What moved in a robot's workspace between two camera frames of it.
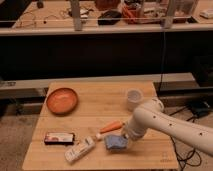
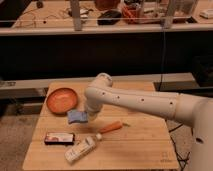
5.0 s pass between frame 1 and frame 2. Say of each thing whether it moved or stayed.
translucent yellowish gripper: moved
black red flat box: stayed
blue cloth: moved
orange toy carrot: stayed
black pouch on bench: stayed
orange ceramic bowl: stayed
